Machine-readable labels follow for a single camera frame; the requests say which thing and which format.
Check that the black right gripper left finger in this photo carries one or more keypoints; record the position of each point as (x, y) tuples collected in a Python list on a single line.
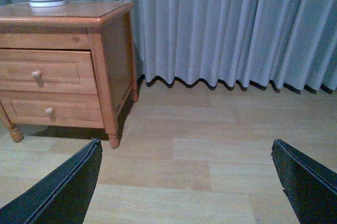
[(64, 195)]

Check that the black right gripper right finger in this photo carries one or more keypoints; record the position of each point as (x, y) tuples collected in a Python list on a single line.
[(309, 186)]

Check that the wooden drawer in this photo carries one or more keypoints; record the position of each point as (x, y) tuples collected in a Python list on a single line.
[(58, 109), (52, 71)]

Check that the wooden nightstand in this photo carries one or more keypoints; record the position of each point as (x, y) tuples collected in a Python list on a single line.
[(102, 28)]

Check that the light grey curtain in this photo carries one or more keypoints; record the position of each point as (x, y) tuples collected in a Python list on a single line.
[(283, 42)]

